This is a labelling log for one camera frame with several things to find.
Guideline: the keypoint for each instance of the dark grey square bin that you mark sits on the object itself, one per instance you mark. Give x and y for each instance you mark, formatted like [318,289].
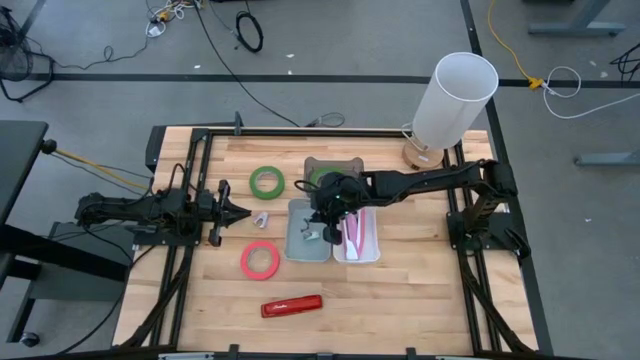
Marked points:
[312,162]

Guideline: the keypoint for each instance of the grey table foot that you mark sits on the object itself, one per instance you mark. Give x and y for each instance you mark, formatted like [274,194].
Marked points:
[610,159]

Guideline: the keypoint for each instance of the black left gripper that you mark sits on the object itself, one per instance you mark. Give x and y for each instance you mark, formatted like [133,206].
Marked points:
[220,215]

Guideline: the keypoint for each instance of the pink stapler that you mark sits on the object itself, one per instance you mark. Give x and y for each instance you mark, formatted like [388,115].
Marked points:
[355,235]

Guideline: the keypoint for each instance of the red tape roll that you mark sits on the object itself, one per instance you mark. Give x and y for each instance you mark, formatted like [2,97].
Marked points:
[246,260]

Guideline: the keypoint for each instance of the black desk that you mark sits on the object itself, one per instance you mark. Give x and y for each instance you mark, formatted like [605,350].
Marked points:
[20,160]

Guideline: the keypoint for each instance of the white plastic bin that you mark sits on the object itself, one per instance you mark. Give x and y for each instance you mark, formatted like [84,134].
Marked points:
[372,245]

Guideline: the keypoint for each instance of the light grey plastic bin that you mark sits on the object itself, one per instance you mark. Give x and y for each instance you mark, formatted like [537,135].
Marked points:
[300,250]

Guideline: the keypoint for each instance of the red stapler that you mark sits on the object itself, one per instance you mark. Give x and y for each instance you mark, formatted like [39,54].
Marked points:
[291,306]

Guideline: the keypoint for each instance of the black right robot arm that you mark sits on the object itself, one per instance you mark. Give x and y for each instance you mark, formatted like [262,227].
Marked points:
[425,180]

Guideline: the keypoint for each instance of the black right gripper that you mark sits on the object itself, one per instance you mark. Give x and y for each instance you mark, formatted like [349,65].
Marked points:
[337,195]

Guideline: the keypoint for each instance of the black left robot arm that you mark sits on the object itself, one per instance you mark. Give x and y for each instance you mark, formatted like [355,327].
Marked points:
[150,207]

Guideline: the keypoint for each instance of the white table lamp wooden base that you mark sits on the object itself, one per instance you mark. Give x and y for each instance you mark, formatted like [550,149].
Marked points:
[452,100]

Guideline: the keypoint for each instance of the grey table leg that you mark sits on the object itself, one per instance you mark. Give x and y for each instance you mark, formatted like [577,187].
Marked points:
[575,27]

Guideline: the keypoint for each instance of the black aluminium table frame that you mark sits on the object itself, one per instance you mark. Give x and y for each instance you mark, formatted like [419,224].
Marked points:
[375,133]

